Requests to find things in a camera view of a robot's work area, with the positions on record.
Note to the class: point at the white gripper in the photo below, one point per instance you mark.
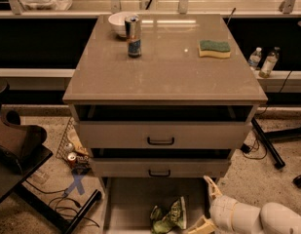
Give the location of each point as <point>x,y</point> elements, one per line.
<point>221,211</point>

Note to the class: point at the green jalapeno chip bag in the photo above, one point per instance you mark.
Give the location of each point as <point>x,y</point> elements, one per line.
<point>162,222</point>

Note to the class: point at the bottom open drawer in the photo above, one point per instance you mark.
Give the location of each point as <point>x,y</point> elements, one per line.
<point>131,201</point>

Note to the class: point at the grey drawer cabinet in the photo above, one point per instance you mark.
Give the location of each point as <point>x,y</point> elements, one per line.
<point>169,82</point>

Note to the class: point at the middle grey drawer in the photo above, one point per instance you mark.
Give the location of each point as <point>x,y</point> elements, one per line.
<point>159,167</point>

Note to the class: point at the grey drawer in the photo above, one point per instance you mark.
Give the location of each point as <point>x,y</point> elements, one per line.
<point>192,135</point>
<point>159,167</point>

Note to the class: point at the top grey drawer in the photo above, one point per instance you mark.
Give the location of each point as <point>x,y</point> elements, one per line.
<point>192,135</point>

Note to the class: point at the black stand leg right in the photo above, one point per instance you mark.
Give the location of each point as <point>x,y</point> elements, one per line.
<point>267,137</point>

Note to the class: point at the small black floor object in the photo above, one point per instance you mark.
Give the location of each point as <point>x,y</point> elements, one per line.
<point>297,181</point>

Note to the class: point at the blue tape cross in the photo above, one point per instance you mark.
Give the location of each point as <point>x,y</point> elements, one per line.
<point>76,184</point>

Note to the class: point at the red soda can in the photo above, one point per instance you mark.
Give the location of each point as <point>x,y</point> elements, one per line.
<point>72,159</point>

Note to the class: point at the silver can in basket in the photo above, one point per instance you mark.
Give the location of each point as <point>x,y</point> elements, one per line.
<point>69,147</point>

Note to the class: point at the clear water bottle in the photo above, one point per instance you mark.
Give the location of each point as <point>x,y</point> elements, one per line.
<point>255,58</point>

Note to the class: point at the plastic bottle yellow liquid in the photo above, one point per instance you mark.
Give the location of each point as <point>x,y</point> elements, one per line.
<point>269,63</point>

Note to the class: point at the green yellow sponge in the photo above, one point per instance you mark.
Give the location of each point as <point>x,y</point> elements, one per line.
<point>214,49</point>

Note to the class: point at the silver blue energy drink can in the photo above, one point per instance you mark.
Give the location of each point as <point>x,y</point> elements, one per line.
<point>133,35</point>

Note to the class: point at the white bowl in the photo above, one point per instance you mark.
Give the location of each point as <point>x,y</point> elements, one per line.
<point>117,22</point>

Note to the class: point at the wire basket on floor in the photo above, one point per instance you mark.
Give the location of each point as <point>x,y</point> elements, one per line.
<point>70,135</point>

